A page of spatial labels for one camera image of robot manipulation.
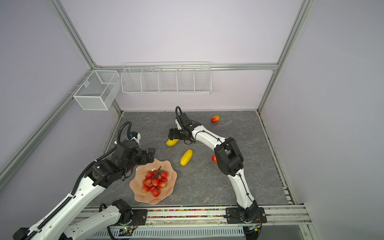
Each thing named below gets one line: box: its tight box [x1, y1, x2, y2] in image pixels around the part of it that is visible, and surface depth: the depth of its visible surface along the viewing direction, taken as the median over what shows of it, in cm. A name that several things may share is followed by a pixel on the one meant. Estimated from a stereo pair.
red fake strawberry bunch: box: [142, 166, 168, 198], surface depth 81 cm
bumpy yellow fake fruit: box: [180, 149, 194, 167], surface depth 93 cm
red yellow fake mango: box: [211, 115, 220, 123], surface depth 114 cm
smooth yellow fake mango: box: [166, 138, 179, 147], surface depth 101 cm
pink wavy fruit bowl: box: [129, 158, 178, 205], surface depth 81 cm
